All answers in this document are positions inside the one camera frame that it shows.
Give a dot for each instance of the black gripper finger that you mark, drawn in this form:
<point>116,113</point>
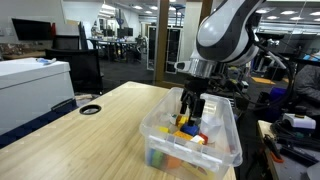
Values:
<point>184,99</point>
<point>198,108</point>

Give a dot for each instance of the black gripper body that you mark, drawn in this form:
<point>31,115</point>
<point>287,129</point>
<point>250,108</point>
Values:
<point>194,87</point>

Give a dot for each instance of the blue toy block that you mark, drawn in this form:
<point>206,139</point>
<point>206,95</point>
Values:
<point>190,130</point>

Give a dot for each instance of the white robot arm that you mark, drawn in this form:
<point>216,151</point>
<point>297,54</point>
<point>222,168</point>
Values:
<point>223,37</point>

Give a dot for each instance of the white cup in bin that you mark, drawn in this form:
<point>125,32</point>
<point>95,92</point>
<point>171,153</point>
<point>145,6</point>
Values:
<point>210,127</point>

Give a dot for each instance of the pile of colourful toy blocks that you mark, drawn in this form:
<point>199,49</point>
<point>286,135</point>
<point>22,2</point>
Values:
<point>171,154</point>

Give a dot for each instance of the clear plastic bin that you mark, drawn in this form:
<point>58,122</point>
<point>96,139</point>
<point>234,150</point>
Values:
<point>205,151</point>

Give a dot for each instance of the black desk grommet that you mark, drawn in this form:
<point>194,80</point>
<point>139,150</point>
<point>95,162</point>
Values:
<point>90,109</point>

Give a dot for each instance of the black office chair right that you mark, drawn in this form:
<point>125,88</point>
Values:
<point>85,71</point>

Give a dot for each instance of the black monitor far right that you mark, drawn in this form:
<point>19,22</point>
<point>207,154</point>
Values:
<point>32,30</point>

